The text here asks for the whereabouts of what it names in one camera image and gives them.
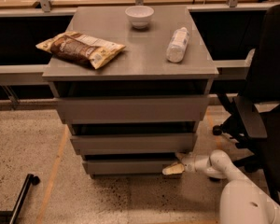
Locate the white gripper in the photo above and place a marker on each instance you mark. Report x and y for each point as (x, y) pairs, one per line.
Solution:
(188, 163)

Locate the grey bottom drawer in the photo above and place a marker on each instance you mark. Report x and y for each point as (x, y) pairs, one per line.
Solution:
(126, 167)

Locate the grey drawer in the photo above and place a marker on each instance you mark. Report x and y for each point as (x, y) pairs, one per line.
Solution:
(126, 167)
(133, 143)
(132, 109)

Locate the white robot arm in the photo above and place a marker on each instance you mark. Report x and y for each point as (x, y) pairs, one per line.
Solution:
(241, 200)

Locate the grey drawer cabinet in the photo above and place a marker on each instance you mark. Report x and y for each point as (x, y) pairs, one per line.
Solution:
(141, 70)

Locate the grey middle drawer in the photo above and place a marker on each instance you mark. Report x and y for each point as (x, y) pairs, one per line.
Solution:
(133, 143)

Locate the grey top drawer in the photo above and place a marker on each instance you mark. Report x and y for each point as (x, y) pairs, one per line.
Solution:
(132, 109)

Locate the black office chair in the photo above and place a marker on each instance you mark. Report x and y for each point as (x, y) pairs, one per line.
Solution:
(254, 121)

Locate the clear plastic bottle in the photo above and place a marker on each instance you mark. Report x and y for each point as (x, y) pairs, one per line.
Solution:
(177, 46)

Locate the white ceramic bowl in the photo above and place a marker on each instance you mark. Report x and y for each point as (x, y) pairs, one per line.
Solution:
(139, 16)

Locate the brown yellow snack bag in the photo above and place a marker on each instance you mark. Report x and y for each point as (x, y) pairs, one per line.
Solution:
(80, 48)

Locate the black wheeled stand leg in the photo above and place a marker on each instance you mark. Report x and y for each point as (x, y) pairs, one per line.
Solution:
(10, 217)

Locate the grey metal frame rail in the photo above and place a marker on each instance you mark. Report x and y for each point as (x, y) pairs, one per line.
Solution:
(30, 74)

